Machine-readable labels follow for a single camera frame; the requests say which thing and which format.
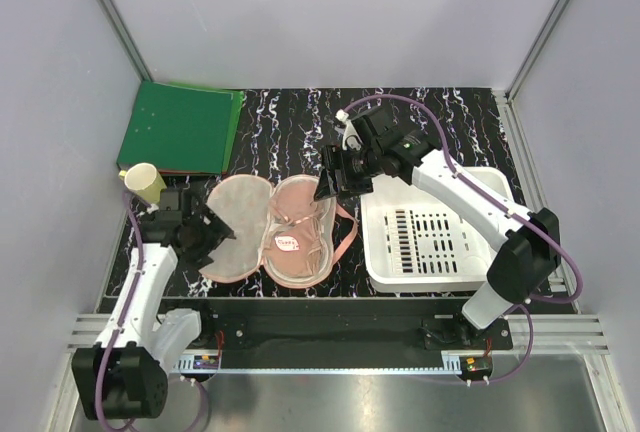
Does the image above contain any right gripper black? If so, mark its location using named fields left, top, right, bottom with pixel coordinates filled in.
left=313, top=144, right=383, bottom=202

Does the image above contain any tulip print mesh laundry bag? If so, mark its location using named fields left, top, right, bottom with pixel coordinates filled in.
left=199, top=174, right=358, bottom=289

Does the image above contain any pink bra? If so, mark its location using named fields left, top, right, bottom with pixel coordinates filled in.
left=263, top=176, right=330, bottom=284

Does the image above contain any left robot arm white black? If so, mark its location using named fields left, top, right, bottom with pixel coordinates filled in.
left=71, top=188, right=235, bottom=431

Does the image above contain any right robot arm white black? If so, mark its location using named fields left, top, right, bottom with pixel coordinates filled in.
left=314, top=106, right=561, bottom=349

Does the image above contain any black marble pattern mat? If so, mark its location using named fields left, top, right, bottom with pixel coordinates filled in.
left=102, top=86, right=529, bottom=299

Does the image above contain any cream yellow mug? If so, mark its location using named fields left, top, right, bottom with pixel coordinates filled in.
left=118, top=163, right=167, bottom=205

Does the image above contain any white plastic basket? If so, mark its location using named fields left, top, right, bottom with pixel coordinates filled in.
left=361, top=163, right=520, bottom=294

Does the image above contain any green folder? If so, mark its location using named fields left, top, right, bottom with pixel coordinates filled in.
left=116, top=81, right=245, bottom=175

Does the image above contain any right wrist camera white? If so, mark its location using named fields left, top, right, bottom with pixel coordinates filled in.
left=335, top=109, right=363, bottom=151

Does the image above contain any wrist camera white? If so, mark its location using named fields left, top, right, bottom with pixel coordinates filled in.
left=335, top=109, right=363, bottom=151
left=147, top=189, right=189, bottom=215

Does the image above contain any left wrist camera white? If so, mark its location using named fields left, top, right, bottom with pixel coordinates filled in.
left=147, top=189, right=189, bottom=215

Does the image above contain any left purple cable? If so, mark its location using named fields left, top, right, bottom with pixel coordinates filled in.
left=92, top=190, right=209, bottom=432

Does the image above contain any purple cable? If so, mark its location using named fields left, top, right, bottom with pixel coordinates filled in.
left=92, top=190, right=209, bottom=432
left=344, top=94, right=586, bottom=383

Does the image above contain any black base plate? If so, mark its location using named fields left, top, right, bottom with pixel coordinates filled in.
left=94, top=296, right=516, bottom=371

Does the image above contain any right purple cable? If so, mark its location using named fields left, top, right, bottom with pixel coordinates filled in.
left=344, top=94, right=586, bottom=383

